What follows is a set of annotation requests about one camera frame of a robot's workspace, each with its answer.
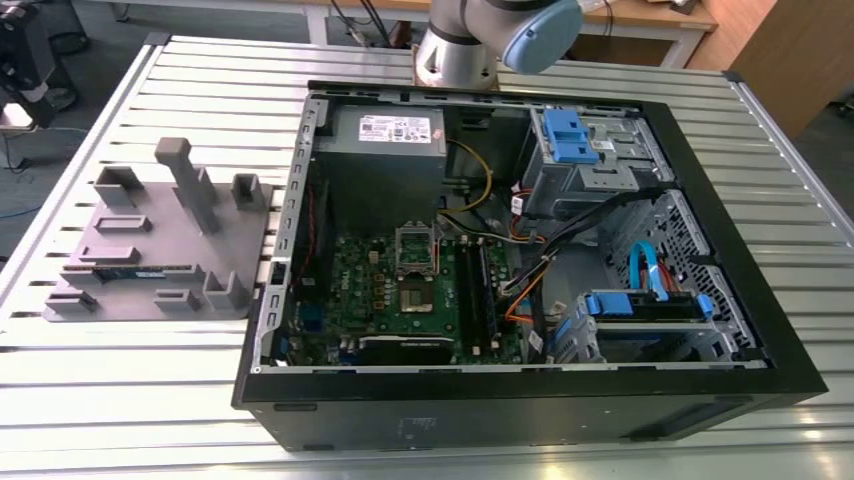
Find hard disk in blue carrier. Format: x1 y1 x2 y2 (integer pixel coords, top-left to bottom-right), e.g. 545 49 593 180
583 292 714 324

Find wooden desk white frame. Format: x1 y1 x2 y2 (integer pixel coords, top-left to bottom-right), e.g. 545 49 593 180
577 0 721 70

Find CPU socket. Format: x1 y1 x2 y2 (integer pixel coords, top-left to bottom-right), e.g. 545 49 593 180
396 278 440 316

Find blue board connector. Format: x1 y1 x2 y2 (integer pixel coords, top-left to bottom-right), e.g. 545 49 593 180
298 305 327 335

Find grey power supply unit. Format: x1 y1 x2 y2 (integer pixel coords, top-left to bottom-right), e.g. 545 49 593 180
311 106 448 229

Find blue RAM stick white label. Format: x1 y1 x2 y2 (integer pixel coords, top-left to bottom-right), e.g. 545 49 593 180
480 244 502 351

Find metal socket cover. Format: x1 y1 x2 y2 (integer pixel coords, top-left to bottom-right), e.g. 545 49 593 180
394 219 440 276

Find black cable bundle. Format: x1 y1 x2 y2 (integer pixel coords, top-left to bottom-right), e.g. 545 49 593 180
499 189 673 296

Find blue SATA wire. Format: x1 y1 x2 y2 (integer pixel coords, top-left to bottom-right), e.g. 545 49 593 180
629 239 673 302

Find black graphics card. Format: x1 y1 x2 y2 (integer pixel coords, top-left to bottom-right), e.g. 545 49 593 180
356 333 456 367

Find grey parts rack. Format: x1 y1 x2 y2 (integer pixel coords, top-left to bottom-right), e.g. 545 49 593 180
40 137 276 324

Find black open PC case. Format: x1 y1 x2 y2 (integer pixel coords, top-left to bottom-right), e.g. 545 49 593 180
230 78 829 454

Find yellow power wire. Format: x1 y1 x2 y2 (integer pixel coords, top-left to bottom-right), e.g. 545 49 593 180
442 138 495 215

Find grey white wire bundle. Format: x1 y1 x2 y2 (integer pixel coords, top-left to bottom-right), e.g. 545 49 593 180
436 209 550 247

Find blue drive bay bracket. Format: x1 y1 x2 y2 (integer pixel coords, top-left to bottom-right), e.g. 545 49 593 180
551 133 601 164
543 108 589 137

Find white metal desk frame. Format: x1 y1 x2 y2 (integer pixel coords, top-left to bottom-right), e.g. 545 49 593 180
79 0 428 46

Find RAM stick gold contacts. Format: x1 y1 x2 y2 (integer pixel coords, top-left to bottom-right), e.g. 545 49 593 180
89 267 172 282

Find black wire mesh bin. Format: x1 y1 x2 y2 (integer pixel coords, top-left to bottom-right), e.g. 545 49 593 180
49 44 80 114
45 0 92 56

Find green Dell motherboard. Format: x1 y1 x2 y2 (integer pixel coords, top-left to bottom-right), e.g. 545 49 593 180
286 232 530 367

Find silver disk bay cage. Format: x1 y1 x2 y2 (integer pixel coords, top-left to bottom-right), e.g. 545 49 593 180
546 289 766 366

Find black RAM slot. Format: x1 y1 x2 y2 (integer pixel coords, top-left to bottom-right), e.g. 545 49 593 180
456 238 474 355
468 240 486 354

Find orange SATA wire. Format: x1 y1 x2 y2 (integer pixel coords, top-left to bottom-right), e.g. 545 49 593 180
503 272 559 326

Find grey metal drive cage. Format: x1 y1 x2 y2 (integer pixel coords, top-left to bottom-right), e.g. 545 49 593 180
519 106 677 217

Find wooden cabinet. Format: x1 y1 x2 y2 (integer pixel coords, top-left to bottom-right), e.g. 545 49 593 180
686 0 854 142

